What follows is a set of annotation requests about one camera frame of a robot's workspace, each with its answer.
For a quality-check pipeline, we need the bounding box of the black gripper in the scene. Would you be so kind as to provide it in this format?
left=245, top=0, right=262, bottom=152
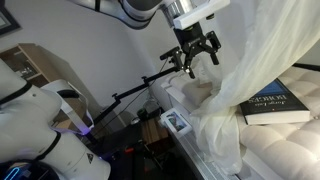
left=174, top=23, right=221, bottom=79

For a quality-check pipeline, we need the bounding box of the sheer white curtain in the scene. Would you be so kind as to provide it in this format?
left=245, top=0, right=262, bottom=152
left=190, top=0, right=320, bottom=175

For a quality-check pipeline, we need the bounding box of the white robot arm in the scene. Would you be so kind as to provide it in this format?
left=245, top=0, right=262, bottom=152
left=0, top=61, right=112, bottom=180

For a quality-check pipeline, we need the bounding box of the white framed photo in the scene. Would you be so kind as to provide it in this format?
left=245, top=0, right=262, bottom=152
left=161, top=108, right=192, bottom=139

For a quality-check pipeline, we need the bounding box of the blue black Borges book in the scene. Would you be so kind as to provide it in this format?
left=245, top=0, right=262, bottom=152
left=240, top=79, right=310, bottom=125

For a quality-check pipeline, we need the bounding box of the cream tufted cushion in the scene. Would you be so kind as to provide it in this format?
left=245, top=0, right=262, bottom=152
left=161, top=66, right=320, bottom=180

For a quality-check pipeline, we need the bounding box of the wooden shelf cabinet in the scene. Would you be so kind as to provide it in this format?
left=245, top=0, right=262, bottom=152
left=0, top=43, right=94, bottom=135

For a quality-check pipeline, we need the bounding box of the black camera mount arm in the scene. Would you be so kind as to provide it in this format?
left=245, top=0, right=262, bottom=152
left=93, top=57, right=183, bottom=124

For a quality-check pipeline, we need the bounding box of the black stereo camera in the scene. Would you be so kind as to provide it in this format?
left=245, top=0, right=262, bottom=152
left=160, top=46, right=180, bottom=60

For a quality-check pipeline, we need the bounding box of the dark picture frame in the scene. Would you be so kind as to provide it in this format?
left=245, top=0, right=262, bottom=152
left=0, top=1, right=21, bottom=37

